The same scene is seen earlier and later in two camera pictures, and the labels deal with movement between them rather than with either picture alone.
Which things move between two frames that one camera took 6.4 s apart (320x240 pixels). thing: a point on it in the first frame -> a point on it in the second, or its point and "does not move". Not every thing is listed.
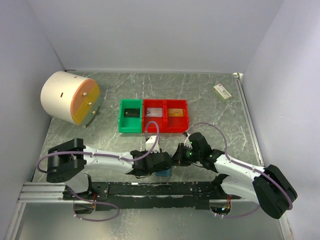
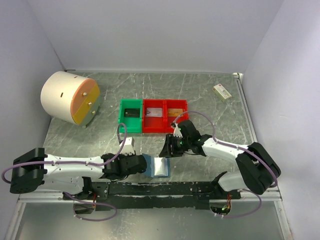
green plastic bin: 130,116 does not move
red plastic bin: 176,116 does not move
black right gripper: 178,156 -> 169,151
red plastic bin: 154,110 does not move
